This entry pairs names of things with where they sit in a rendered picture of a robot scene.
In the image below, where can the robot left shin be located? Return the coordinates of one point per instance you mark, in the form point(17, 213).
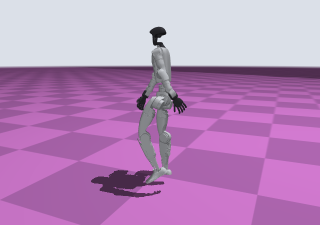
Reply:
point(149, 151)

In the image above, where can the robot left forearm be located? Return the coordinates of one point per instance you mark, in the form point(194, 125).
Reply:
point(166, 83)

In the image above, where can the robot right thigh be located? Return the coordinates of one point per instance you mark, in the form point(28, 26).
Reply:
point(162, 121)

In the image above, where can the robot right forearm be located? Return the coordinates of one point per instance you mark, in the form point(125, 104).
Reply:
point(150, 86)

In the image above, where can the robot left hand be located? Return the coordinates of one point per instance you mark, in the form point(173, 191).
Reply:
point(178, 103)

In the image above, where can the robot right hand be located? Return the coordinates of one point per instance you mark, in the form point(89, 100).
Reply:
point(141, 101)

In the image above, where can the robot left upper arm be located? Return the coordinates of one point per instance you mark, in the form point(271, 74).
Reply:
point(158, 57)

